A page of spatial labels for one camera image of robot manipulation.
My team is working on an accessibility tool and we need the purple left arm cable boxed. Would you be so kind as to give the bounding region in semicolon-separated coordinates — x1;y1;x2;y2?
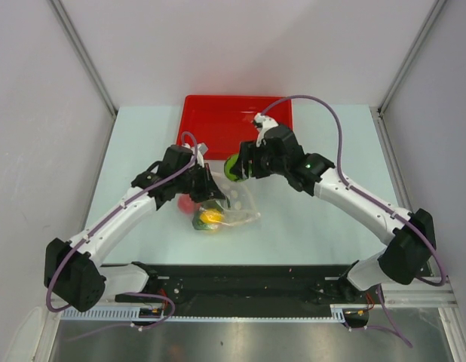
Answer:
46;131;199;342

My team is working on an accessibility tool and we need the aluminium rail right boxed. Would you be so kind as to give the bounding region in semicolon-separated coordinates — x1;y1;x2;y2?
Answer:
376;109;466;362

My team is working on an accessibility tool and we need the clear zip top bag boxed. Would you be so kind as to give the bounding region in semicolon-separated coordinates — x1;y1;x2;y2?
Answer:
179;171;260;232

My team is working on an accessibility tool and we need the yellow fake lemon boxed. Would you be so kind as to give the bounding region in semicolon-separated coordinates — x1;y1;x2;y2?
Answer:
199;209;223;224

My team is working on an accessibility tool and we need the white slotted cable duct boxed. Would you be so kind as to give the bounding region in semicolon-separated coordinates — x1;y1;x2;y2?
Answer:
61;306;345;324

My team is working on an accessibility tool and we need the aluminium frame post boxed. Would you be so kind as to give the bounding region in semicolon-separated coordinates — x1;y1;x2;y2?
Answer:
46;0;118;120
376;0;449;118

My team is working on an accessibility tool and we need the aluminium frame post left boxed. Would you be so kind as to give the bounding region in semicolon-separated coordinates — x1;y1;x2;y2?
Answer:
46;0;118;120

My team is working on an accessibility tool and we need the red fake tomato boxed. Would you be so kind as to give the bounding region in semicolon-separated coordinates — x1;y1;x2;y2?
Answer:
177;195;196;215

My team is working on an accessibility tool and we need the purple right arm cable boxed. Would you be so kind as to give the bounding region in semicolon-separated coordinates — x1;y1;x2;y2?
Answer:
255;94;449;348

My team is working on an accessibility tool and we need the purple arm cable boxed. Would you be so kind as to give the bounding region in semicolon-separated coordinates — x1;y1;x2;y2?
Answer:
46;131;199;342
255;94;449;348

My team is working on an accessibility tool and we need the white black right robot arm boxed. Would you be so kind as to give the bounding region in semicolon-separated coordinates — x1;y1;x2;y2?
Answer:
224;124;436;302

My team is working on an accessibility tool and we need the green fake ball fruit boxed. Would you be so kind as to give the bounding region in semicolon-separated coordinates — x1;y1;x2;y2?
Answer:
223;153;245;183

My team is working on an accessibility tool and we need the aluminium frame post right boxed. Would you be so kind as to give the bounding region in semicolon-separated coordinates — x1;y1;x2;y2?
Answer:
376;0;449;118

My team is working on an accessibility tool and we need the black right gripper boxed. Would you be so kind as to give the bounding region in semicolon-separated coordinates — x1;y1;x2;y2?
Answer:
232;140;288;179

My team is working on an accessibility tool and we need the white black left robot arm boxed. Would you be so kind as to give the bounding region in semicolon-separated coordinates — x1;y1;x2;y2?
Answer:
44;143;225;312

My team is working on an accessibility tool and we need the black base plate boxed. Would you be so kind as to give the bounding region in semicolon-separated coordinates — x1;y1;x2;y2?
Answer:
115;263;387;329

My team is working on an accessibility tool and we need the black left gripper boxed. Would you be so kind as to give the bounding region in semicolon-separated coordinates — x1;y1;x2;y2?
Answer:
175;163;225;203

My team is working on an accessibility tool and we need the red plastic tray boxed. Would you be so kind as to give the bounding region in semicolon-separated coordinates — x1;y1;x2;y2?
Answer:
176;95;280;161

